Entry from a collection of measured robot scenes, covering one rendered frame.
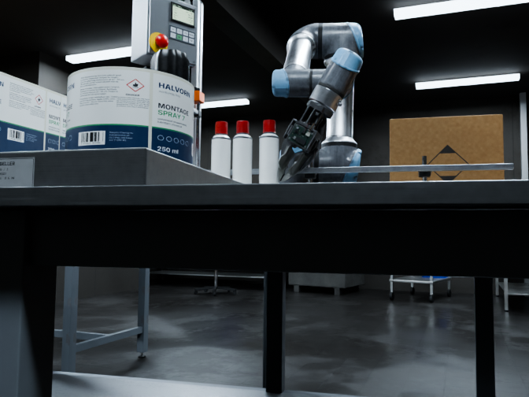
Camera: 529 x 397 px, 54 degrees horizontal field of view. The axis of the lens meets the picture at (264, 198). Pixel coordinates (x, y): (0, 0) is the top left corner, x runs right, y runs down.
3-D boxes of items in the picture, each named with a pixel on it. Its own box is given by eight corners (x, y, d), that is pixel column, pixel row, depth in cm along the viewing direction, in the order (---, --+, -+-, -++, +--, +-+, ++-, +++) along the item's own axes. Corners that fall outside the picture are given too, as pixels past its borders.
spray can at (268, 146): (256, 198, 132) (257, 119, 134) (261, 199, 137) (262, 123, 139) (275, 197, 131) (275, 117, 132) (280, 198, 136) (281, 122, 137)
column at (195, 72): (179, 219, 152) (184, -2, 157) (185, 219, 157) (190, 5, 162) (194, 219, 151) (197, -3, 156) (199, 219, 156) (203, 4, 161)
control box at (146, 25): (130, 62, 151) (131, -1, 153) (179, 75, 162) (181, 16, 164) (147, 53, 144) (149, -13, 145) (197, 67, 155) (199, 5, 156)
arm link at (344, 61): (364, 66, 134) (366, 57, 125) (342, 103, 135) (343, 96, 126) (338, 52, 135) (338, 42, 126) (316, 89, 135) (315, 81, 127)
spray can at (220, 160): (207, 198, 135) (209, 120, 136) (214, 199, 140) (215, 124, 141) (226, 198, 134) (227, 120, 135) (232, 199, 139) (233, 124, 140)
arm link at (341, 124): (315, 187, 175) (319, 31, 180) (360, 187, 173) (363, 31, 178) (313, 182, 163) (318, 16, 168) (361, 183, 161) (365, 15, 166)
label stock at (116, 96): (199, 181, 94) (201, 102, 95) (182, 166, 74) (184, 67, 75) (89, 179, 94) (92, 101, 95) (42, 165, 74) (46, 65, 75)
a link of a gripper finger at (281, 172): (265, 172, 129) (284, 141, 129) (271, 176, 135) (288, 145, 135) (276, 179, 129) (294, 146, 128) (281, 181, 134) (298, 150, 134)
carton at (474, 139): (390, 213, 146) (389, 118, 148) (390, 217, 169) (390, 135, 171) (505, 213, 138) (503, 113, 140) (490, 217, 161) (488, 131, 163)
